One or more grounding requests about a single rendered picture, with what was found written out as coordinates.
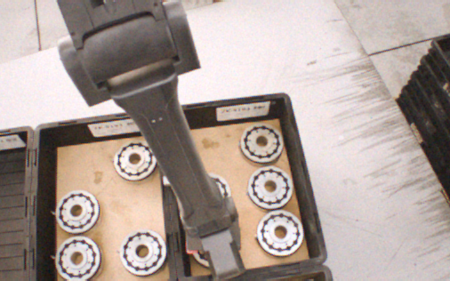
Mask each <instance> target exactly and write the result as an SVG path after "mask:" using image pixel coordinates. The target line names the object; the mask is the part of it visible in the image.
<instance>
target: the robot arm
mask: <svg viewBox="0 0 450 281"><path fill-rule="evenodd" d="M56 1H57V3H56V4H57V5H58V6H59V8H60V13H61V15H62V17H63V19H64V23H65V24H66V27H67V29H68V34H67V35H65V36H61V37H58V38H57V41H56V42H57V48H58V54H59V56H60V60H61V62H62V64H63V67H64V69H65V71H66V73H67V74H68V76H69V77H70V79H71V81H72V82H73V84H74V85H75V87H76V88H77V90H78V91H79V92H80V95H81V96H82V98H83V99H84V101H85V103H86V104H87V105H88V107H89V108H90V107H93V106H96V105H99V104H101V103H103V102H106V101H109V100H113V101H114V103H115V104H116V105H117V106H118V107H120V108H121V109H122V110H123V111H124V112H125V113H126V114H127V115H128V116H129V117H130V118H131V119H132V120H133V121H134V123H135V124H136V125H137V126H138V128H139V130H140V131H141V134H142V136H143V137H144V139H145V141H146V143H147V144H148V146H149V149H150V151H151V152H152V154H153V156H154V158H155V159H156V161H157V163H158V165H159V166H160V168H161V170H162V173H163V175H165V177H166V179H167V180H168V181H169V183H170V185H171V187H172V189H173V191H174V193H175V195H176V198H177V203H178V206H179V210H180V217H181V222H182V225H183V228H184V229H185V233H186V238H187V253H189V254H191V253H197V252H198V251H204V252H205V257H206V259H207V262H208V265H209V268H210V270H211V273H212V276H213V281H223V280H227V279H230V278H232V277H236V276H238V275H241V274H243V273H245V272H246V269H245V264H244V263H243V260H242V257H241V255H240V252H239V251H240V250H241V248H242V245H241V233H240V223H239V218H238V217H239V216H238V212H237V208H236V205H235V202H234V200H233V196H229V197H228V196H226V197H223V196H222V193H221V189H220V187H219V184H218V183H216V181H215V180H214V179H213V178H211V177H210V176H209V174H208V173H207V171H206V170H205V166H204V163H203V161H202V158H201V156H200V154H198V151H197V147H196V144H195V142H194V139H193V136H192V134H191V131H190V129H189V125H188V123H187V120H186V118H185V116H184V112H183V110H182V107H181V104H180V101H179V95H178V84H179V78H178V76H179V75H182V74H185V73H188V72H190V71H193V70H197V69H200V68H202V67H201V64H200V63H201V61H200V60H199V57H198V54H197V48H196V45H195V42H194V38H193V36H192V32H191V29H190V25H189V21H188V18H187V13H185V11H184V8H183V5H182V3H181V0H163V1H159V0H115V1H114V0H105V1H106V2H104V0H56ZM104 3H105V4H104ZM162 7H163V8H162ZM223 198H224V200H223ZM224 202H226V203H224Z"/></svg>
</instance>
